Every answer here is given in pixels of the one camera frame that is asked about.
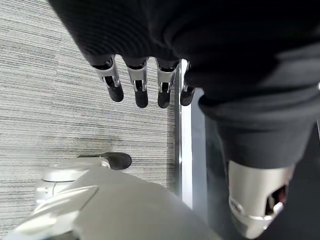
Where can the dark robot foot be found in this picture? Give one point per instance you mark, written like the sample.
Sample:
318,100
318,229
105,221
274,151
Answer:
117,160

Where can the silver robot leg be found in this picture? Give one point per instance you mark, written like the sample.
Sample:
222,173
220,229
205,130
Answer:
105,207

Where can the white shelf base rail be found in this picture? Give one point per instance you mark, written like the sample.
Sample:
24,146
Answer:
185,140

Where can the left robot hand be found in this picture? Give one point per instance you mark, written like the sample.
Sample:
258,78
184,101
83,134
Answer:
190,32

